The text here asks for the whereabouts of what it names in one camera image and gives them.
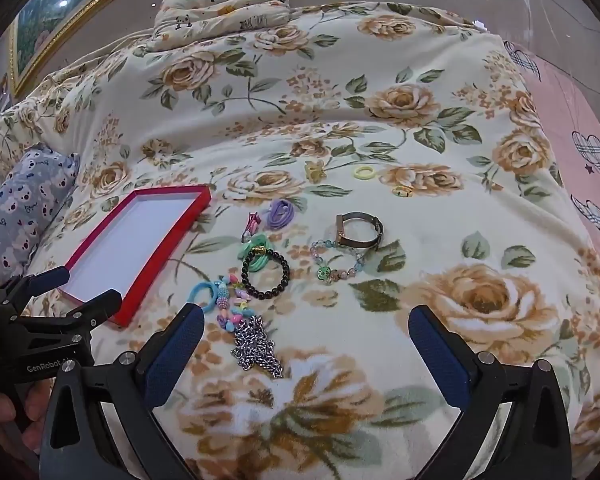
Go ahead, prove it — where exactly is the grey bear print pillow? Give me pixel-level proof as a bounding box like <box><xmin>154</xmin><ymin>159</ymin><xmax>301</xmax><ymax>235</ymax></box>
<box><xmin>0</xmin><ymin>142</ymin><xmax>81</xmax><ymax>286</ymax></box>

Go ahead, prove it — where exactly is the metal band bracelet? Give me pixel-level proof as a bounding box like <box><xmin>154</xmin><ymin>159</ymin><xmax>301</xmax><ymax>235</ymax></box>
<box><xmin>335</xmin><ymin>212</ymin><xmax>386</xmax><ymax>252</ymax></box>

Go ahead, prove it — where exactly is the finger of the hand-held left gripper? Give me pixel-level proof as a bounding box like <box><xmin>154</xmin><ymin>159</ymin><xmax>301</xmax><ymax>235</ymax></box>
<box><xmin>0</xmin><ymin>266</ymin><xmax>72</xmax><ymax>311</ymax></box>
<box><xmin>55</xmin><ymin>287</ymin><xmax>124</xmax><ymax>341</ymax></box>

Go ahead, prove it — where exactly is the pink heart print sheet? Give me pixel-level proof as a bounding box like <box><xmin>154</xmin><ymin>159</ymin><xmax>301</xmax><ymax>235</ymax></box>
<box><xmin>502</xmin><ymin>40</ymin><xmax>600</xmax><ymax>261</ymax></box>

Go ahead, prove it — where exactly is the panda print pillow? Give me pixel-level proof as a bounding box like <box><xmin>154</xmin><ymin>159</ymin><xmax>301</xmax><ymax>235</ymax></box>
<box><xmin>147</xmin><ymin>0</ymin><xmax>291</xmax><ymax>53</ymax></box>

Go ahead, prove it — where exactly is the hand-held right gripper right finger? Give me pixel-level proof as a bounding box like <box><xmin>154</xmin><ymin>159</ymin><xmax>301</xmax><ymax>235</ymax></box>
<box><xmin>408</xmin><ymin>304</ymin><xmax>573</xmax><ymax>480</ymax></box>

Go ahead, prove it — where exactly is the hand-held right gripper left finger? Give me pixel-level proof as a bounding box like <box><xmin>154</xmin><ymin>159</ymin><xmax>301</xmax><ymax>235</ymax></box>
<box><xmin>40</xmin><ymin>304</ymin><xmax>206</xmax><ymax>480</ymax></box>

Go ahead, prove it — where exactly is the pastel glass bead bracelet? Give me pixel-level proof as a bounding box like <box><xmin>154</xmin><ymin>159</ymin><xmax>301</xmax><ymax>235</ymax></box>
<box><xmin>310</xmin><ymin>239</ymin><xmax>366</xmax><ymax>286</ymax></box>

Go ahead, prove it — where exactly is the silver chain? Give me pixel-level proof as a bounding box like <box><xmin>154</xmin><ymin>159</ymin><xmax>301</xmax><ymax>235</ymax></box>
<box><xmin>230</xmin><ymin>316</ymin><xmax>286</xmax><ymax>380</ymax></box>

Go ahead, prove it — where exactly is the blue hair tie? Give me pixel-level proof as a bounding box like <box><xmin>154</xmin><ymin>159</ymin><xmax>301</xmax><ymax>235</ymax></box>
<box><xmin>187</xmin><ymin>281</ymin><xmax>224</xmax><ymax>315</ymax></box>

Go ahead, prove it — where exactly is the gold framed painting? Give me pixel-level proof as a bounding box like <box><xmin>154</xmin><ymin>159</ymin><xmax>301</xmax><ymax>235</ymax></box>
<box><xmin>7</xmin><ymin>0</ymin><xmax>181</xmax><ymax>98</ymax></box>

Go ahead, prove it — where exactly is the black bead bracelet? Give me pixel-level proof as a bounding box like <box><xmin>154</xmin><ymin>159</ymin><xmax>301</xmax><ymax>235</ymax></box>
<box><xmin>241</xmin><ymin>249</ymin><xmax>291</xmax><ymax>301</ymax></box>

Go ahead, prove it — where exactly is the colourful candy bead bracelet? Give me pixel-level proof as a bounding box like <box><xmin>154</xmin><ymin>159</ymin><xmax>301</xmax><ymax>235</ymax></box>
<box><xmin>214</xmin><ymin>274</ymin><xmax>258</xmax><ymax>333</ymax></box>

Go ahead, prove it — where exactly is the floral fleece blanket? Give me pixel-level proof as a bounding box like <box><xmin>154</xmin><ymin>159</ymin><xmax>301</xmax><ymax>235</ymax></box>
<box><xmin>0</xmin><ymin>2</ymin><xmax>600</xmax><ymax>480</ymax></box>

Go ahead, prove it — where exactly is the purple hair tie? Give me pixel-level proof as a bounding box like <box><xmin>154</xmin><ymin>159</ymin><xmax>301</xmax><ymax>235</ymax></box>
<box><xmin>264</xmin><ymin>198</ymin><xmax>296</xmax><ymax>231</ymax></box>

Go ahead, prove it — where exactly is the green hair tie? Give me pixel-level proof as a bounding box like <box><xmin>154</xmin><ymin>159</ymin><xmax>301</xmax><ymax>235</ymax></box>
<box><xmin>236</xmin><ymin>232</ymin><xmax>273</xmax><ymax>273</ymax></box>

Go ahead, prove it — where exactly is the person's left hand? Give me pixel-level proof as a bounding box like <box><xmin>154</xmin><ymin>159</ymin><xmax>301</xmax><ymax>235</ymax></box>
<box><xmin>0</xmin><ymin>382</ymin><xmax>51</xmax><ymax>453</ymax></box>

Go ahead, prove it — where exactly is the red jewelry box tray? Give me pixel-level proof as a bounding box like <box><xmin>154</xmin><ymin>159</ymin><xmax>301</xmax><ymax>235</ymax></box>
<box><xmin>60</xmin><ymin>185</ymin><xmax>213</xmax><ymax>328</ymax></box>

